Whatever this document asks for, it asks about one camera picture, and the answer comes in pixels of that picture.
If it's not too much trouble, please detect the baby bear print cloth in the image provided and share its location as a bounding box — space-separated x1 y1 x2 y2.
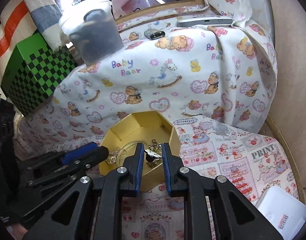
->
15 0 277 153

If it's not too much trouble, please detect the white paper box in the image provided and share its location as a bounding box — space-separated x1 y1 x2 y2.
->
256 186 306 239

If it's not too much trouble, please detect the wooden board panel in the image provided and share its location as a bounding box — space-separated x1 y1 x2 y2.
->
269 0 306 202

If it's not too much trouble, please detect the black silver hair clip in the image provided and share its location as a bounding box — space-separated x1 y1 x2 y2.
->
144 149 162 163

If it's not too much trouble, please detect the silver jewelry pile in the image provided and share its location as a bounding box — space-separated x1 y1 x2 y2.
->
106 147 121 165

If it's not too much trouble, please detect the green black checkered box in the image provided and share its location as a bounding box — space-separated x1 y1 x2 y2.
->
1 33 78 116

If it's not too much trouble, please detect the translucent plastic tub with lid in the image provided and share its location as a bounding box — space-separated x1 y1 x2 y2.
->
59 0 123 66

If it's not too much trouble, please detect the striped paris woven bag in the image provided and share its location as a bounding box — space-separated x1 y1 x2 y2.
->
0 0 69 99

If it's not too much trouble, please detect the gold octagonal box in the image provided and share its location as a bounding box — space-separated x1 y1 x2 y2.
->
99 111 181 192

